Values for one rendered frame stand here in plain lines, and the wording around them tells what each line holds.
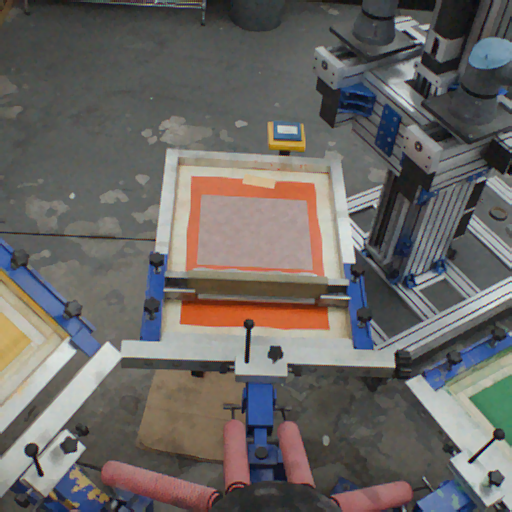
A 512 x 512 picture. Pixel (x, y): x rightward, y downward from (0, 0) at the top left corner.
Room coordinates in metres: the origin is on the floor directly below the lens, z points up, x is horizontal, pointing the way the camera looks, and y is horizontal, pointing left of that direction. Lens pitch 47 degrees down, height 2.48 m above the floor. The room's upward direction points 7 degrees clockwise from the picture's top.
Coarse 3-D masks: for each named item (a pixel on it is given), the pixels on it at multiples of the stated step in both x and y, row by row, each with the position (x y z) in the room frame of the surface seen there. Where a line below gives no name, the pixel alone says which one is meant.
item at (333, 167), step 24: (168, 168) 1.72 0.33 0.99; (240, 168) 1.81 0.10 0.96; (264, 168) 1.82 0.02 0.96; (288, 168) 1.82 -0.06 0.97; (312, 168) 1.83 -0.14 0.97; (336, 168) 1.83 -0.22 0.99; (168, 192) 1.61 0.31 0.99; (336, 192) 1.71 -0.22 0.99; (168, 216) 1.50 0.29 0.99; (336, 216) 1.60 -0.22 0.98; (168, 240) 1.40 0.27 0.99; (168, 336) 1.06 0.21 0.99; (192, 336) 1.07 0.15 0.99; (216, 336) 1.08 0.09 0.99; (240, 336) 1.09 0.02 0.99; (264, 336) 1.10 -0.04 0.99
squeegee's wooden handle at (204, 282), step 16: (192, 272) 1.23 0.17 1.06; (208, 272) 1.24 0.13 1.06; (224, 272) 1.25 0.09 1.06; (240, 272) 1.25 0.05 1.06; (192, 288) 1.21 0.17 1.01; (208, 288) 1.22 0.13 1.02; (224, 288) 1.22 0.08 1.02; (240, 288) 1.23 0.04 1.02; (256, 288) 1.23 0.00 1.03; (272, 288) 1.24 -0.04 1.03; (288, 288) 1.24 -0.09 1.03; (304, 288) 1.25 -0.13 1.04; (320, 288) 1.25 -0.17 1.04
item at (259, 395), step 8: (248, 384) 0.92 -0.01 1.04; (256, 384) 0.92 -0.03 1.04; (264, 384) 0.92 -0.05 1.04; (248, 392) 0.90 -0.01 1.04; (256, 392) 0.90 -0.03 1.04; (264, 392) 0.90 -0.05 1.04; (272, 392) 0.91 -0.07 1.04; (248, 400) 0.87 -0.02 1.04; (256, 400) 0.88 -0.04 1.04; (264, 400) 0.88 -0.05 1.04; (272, 400) 0.88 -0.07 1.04; (248, 408) 0.85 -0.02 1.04; (256, 408) 0.86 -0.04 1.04; (264, 408) 0.86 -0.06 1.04; (272, 408) 0.86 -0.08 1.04; (248, 416) 0.83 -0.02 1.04; (256, 416) 0.83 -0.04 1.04; (264, 416) 0.84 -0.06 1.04; (272, 416) 0.84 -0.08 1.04; (248, 424) 0.81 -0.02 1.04; (256, 424) 0.81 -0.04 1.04; (264, 424) 0.82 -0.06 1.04; (272, 424) 0.82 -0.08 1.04; (248, 432) 0.81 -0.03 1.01
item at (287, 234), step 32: (256, 192) 1.70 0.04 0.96; (288, 192) 1.72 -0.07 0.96; (256, 224) 1.55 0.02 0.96; (288, 224) 1.57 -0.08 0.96; (256, 256) 1.42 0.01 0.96; (288, 256) 1.43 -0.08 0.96; (320, 256) 1.45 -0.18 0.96; (256, 320) 1.18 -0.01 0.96; (288, 320) 1.19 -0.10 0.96; (320, 320) 1.21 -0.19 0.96
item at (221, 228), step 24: (192, 192) 1.66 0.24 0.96; (216, 192) 1.67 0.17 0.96; (240, 192) 1.69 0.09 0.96; (192, 216) 1.55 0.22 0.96; (216, 216) 1.56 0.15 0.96; (240, 216) 1.58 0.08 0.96; (192, 240) 1.45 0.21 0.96; (216, 240) 1.46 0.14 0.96; (240, 240) 1.47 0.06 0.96; (192, 264) 1.35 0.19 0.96; (216, 264) 1.36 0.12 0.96; (240, 264) 1.38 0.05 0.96; (192, 312) 1.18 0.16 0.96; (216, 312) 1.19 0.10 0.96; (240, 312) 1.20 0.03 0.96
